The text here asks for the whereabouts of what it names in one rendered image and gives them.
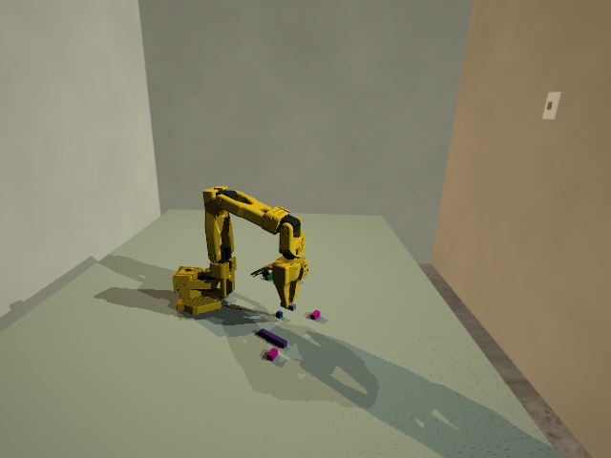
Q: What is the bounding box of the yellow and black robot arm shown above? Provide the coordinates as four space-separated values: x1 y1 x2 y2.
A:
175 186 305 315

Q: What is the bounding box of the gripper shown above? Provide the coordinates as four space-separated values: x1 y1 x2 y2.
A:
251 256 309 309

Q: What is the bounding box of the purple rod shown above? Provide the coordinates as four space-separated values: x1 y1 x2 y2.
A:
259 328 287 348

